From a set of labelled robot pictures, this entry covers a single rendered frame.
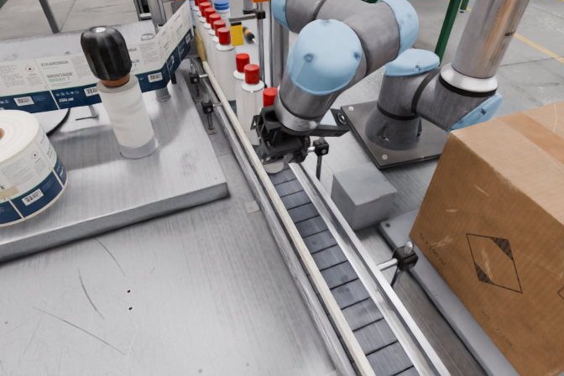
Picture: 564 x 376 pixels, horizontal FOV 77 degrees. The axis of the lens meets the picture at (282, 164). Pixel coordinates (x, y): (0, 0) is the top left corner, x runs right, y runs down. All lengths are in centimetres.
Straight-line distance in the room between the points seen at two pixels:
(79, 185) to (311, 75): 65
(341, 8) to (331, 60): 13
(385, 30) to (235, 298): 51
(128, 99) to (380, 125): 61
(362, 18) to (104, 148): 72
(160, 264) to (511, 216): 61
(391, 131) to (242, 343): 60
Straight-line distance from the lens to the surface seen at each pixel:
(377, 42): 46
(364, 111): 110
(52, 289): 83
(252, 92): 81
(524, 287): 62
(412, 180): 94
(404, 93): 89
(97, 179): 92
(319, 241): 71
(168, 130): 100
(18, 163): 83
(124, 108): 85
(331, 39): 41
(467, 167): 60
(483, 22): 78
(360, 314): 65
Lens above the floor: 145
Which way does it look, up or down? 43 degrees down
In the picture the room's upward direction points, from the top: straight up
